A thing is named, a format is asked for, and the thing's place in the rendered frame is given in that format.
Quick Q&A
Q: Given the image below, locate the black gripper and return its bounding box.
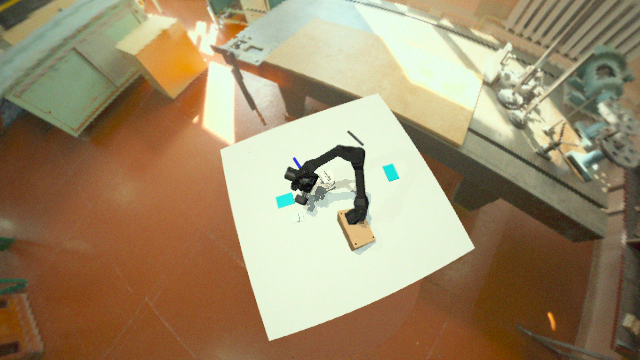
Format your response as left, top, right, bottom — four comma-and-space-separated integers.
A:
294, 172, 319, 206

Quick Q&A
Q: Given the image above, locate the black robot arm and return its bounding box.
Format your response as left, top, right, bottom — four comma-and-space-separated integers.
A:
284, 144, 369, 225

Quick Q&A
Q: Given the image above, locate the teal flat plate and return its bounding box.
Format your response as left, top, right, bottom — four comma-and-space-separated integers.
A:
382, 164, 399, 182

